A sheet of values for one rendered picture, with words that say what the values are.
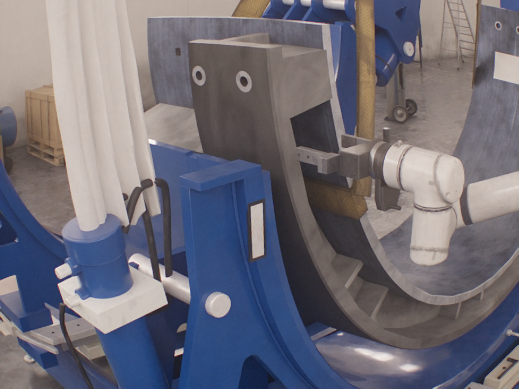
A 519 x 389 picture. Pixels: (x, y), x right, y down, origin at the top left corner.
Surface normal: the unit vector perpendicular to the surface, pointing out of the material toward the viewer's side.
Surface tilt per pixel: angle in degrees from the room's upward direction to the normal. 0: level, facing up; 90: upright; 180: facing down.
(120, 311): 90
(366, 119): 82
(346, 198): 115
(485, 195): 65
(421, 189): 90
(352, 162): 90
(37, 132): 90
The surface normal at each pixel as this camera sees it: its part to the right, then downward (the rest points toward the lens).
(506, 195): -0.48, 0.09
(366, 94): 0.83, 0.00
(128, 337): 0.46, 0.28
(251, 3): 0.43, 0.48
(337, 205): -0.64, 0.60
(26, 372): -0.03, -0.96
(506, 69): -0.70, -0.04
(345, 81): 0.69, 0.18
